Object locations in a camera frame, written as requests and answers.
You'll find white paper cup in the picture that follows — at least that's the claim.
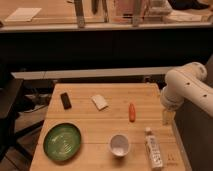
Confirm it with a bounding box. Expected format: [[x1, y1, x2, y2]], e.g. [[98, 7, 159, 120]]
[[109, 134, 130, 157]]

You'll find green ceramic bowl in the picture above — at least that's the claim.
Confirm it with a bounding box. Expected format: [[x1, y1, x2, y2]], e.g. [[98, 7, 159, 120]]
[[43, 123, 82, 162]]

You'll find white sponge block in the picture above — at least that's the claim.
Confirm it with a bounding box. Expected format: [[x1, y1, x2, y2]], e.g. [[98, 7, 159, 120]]
[[91, 94, 108, 110]]

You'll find white paper sheet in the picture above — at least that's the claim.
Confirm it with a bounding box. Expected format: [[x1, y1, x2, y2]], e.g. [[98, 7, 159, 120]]
[[4, 8, 41, 22]]

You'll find orange carrot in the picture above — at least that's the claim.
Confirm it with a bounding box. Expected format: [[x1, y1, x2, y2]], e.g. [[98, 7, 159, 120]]
[[129, 103, 136, 122]]

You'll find black rectangular block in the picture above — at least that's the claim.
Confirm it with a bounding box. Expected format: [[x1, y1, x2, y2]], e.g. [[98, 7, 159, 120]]
[[60, 93, 72, 109]]

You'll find black chair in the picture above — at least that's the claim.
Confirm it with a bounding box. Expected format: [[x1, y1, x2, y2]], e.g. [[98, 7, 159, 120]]
[[0, 72, 44, 162]]

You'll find white labelled bottle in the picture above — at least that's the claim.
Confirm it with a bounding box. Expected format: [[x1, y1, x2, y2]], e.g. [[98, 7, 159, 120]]
[[145, 127, 163, 171]]

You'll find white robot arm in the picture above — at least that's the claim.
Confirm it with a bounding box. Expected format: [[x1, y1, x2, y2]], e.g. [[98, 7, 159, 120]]
[[160, 62, 213, 125]]

